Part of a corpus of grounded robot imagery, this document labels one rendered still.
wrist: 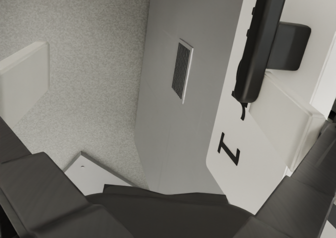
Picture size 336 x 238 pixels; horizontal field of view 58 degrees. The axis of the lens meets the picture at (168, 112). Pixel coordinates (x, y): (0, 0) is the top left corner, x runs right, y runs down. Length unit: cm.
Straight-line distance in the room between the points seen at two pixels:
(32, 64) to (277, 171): 17
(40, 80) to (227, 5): 36
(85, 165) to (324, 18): 113
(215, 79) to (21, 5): 74
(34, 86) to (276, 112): 13
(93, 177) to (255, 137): 108
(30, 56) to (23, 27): 93
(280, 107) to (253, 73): 3
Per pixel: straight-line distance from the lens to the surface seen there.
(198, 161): 56
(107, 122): 120
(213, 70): 51
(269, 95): 18
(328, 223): 32
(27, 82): 17
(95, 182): 130
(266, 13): 18
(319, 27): 20
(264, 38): 18
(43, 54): 19
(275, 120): 17
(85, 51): 110
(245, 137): 25
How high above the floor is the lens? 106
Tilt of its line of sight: 60 degrees down
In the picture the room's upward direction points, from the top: 149 degrees clockwise
